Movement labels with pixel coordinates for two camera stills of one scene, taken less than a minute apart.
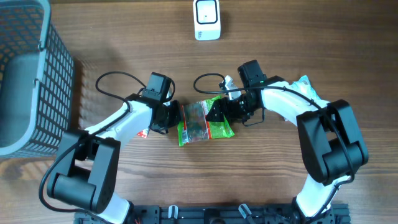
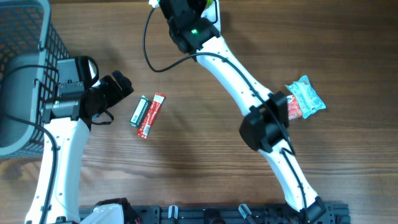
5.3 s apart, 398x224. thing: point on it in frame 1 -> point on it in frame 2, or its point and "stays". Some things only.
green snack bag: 193,126 -> 208,3
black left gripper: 177,107 -> 109,81
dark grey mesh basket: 37,79 stays
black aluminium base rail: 214,213 stays
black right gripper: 229,114 -> 200,4
